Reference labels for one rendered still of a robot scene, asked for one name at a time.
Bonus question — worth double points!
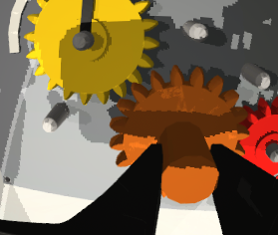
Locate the yellow gear with black stripe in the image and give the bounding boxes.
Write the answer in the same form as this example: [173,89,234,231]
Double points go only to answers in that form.
[25,0,159,105]

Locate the white curved arrow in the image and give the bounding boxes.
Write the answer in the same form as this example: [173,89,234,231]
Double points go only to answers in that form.
[9,0,27,54]

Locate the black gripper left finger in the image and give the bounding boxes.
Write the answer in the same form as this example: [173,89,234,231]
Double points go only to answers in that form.
[0,144,162,235]

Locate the orange gear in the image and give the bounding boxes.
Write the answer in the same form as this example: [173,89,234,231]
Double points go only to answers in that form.
[110,65,250,203]

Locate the red gear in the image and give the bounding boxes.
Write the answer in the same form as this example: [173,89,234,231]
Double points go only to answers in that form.
[238,97,278,176]

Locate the grey square board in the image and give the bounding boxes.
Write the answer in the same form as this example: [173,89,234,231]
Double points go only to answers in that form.
[0,0,278,201]

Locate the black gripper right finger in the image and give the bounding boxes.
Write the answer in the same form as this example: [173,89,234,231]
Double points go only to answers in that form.
[210,144,278,235]

